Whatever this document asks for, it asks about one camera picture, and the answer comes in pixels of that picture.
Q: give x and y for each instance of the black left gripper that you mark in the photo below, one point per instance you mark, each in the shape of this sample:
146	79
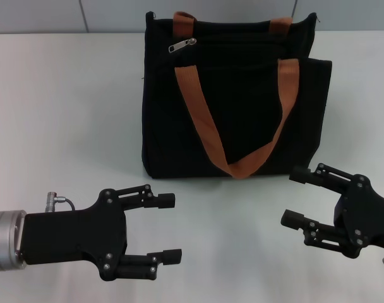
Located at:
75	233

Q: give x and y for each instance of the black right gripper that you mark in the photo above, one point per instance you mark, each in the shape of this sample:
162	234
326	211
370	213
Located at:
365	217

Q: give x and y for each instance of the silver zipper pull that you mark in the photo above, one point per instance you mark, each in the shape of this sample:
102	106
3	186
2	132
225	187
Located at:
181	45

